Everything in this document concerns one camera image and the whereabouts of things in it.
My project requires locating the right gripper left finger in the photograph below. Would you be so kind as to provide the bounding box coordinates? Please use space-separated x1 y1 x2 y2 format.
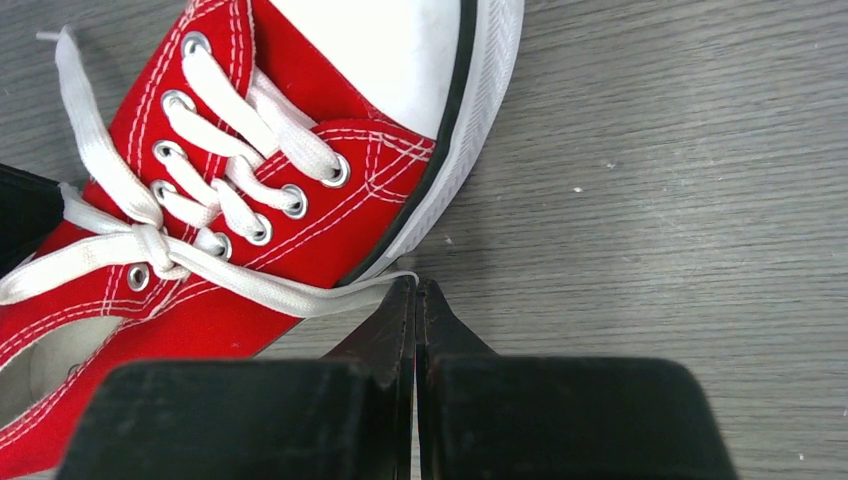
57 277 416 479

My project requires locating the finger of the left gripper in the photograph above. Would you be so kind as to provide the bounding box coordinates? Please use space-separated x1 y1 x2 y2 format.
0 165 63 275

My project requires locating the red sneaker with laces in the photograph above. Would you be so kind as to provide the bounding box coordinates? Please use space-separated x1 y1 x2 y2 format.
1 1 525 479

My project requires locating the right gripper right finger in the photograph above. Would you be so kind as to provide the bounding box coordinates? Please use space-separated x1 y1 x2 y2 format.
416 280 737 479

